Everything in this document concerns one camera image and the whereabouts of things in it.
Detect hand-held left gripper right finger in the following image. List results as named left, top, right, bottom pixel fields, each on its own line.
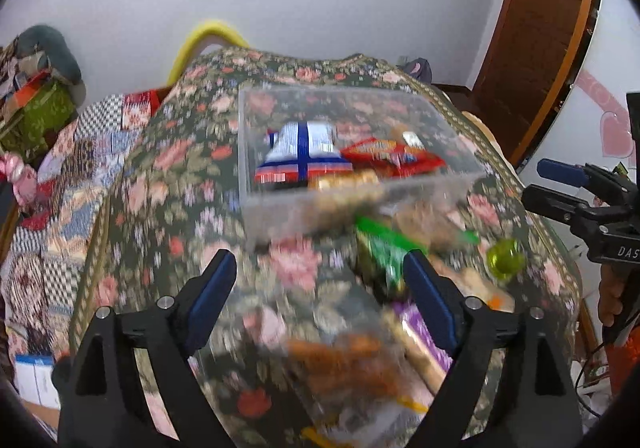
left=402, top=249, right=584, bottom=448

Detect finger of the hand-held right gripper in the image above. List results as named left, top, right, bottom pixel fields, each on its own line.
left=536, top=158, right=632, bottom=191
left=521, top=184, right=611, bottom=231

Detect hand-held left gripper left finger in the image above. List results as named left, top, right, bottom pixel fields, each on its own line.
left=52, top=249, right=238, bottom=448

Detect green snack packet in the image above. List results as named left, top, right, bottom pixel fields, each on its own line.
left=354, top=215, right=481, bottom=294

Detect clear plastic container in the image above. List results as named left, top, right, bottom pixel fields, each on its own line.
left=238, top=86, right=487, bottom=249

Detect clear bag of orange snacks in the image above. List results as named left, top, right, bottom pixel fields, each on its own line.
left=282, top=331, right=418, bottom=411

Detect person's right hand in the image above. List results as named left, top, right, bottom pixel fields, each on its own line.
left=597, top=267, right=627, bottom=328

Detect purple snack packet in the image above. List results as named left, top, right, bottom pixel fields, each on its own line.
left=392, top=301, right=456, bottom=394

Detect green round candy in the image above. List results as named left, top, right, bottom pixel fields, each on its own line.
left=486, top=238, right=526, bottom=281

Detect brown snack packet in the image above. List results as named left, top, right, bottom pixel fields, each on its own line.
left=395, top=201, right=468, bottom=254

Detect floral table cloth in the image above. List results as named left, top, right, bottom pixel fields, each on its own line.
left=70, top=47, right=583, bottom=448

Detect wooden door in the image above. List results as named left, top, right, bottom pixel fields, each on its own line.
left=471, top=0, right=599, bottom=165

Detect gold wrapped snack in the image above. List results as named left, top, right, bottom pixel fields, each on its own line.
left=308, top=169, right=378, bottom=194

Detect blue white red snack packet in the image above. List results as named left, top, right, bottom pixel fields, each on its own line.
left=254, top=121, right=353, bottom=185

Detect dark bag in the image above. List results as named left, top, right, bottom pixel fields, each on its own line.
left=397, top=57, right=434, bottom=85

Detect patchwork quilt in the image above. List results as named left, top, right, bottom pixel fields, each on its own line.
left=0, top=91, right=163, bottom=361

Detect white blue cardboard box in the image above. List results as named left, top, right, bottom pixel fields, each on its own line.
left=14, top=354, right=57, bottom=410

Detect red patterned cloth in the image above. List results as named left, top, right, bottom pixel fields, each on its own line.
left=122, top=89, right=167, bottom=129

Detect pink cloth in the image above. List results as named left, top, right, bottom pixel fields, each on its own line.
left=0, top=153, right=39, bottom=207

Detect green patterned cloth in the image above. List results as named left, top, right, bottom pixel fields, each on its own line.
left=0, top=80, right=77, bottom=154

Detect grey cloth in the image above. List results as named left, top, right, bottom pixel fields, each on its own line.
left=16, top=25, right=84, bottom=85

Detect pink heart wall sticker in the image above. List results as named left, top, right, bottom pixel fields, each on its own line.
left=575, top=68, right=635, bottom=157

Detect floor cables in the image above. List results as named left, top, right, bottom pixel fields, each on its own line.
left=574, top=342, right=617, bottom=420

